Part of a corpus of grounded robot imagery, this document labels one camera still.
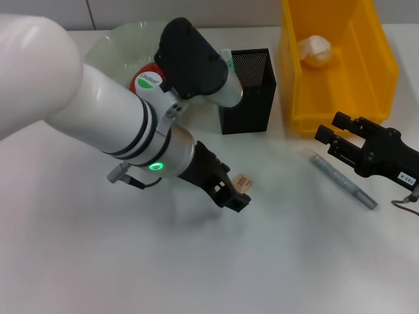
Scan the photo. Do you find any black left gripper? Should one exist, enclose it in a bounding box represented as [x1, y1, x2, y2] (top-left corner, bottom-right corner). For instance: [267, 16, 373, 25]
[176, 141, 252, 213]

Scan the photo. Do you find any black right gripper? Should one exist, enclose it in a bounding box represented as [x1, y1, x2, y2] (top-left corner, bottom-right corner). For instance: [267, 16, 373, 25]
[314, 111, 419, 192]

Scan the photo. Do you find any tan rubber eraser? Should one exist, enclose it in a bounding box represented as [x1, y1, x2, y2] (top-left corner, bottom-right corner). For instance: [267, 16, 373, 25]
[234, 172, 255, 194]

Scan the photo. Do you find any grey marker pen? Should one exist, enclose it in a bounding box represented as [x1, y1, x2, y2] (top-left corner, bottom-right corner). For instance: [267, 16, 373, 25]
[299, 148, 378, 210]

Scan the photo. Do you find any white paper ball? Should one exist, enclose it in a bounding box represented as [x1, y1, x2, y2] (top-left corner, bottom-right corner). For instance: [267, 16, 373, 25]
[296, 35, 334, 69]

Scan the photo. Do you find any mint green utility knife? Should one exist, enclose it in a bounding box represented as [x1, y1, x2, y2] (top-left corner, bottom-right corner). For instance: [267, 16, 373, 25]
[219, 48, 235, 75]

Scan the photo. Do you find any clear green-label water bottle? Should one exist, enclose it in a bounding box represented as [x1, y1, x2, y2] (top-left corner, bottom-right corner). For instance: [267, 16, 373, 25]
[132, 70, 166, 99]

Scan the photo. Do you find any red orange fruit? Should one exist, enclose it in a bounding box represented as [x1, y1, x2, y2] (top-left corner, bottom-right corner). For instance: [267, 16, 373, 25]
[126, 61, 164, 94]

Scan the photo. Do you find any black mesh pen holder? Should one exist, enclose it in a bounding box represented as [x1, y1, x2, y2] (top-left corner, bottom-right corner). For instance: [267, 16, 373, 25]
[217, 48, 278, 135]

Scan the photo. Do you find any pale green glass fruit plate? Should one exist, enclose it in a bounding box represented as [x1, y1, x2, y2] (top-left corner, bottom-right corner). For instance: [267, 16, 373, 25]
[83, 21, 223, 115]

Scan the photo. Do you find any yellow plastic storage bin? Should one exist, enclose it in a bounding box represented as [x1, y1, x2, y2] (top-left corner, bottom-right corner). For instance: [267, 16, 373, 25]
[278, 0, 400, 135]

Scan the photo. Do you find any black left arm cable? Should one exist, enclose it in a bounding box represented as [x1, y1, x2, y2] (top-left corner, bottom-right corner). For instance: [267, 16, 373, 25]
[107, 162, 163, 190]

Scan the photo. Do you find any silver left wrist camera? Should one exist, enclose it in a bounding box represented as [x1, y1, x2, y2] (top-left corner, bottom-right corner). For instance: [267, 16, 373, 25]
[153, 18, 245, 108]

